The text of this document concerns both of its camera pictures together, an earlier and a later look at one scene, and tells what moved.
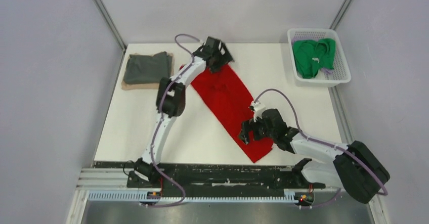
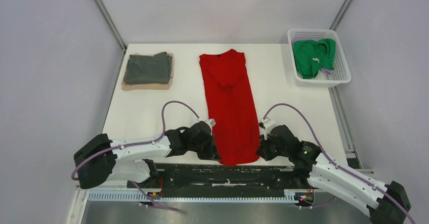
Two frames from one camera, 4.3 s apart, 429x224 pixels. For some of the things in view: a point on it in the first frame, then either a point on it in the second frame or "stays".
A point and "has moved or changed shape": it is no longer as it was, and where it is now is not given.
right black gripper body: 260,131 -> 270,150
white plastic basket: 317,57 stays
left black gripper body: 218,58 -> 204,149
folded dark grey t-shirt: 146,69 stays
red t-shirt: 224,92 has moved or changed shape
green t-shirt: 310,56 stays
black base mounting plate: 196,176 stays
